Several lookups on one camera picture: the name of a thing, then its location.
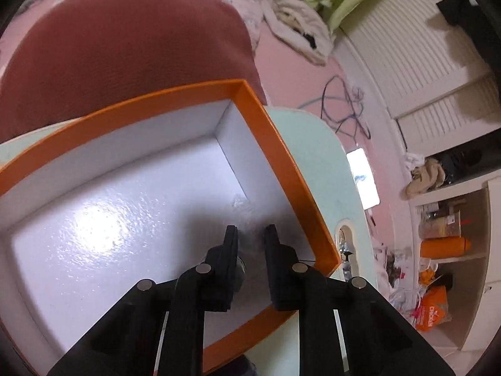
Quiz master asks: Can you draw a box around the orange snack bag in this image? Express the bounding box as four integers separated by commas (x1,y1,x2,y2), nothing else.
415,285,452,332

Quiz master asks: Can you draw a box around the orange bottle on shelf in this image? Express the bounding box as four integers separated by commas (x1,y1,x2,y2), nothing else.
420,236,472,259

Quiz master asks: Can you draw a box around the orange cardboard box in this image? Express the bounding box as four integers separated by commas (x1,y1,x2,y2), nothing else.
1,80,340,375

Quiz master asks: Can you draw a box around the white smartphone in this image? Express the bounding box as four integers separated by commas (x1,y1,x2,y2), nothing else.
346,148,380,211

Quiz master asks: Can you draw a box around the red maroon pillow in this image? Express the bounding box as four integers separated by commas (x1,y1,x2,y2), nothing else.
1,0,264,141

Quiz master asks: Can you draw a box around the white clothes pile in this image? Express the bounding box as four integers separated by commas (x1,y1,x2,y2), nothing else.
261,0,334,66

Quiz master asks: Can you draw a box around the dark cable on bed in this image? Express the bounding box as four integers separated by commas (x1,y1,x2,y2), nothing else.
298,75,372,140

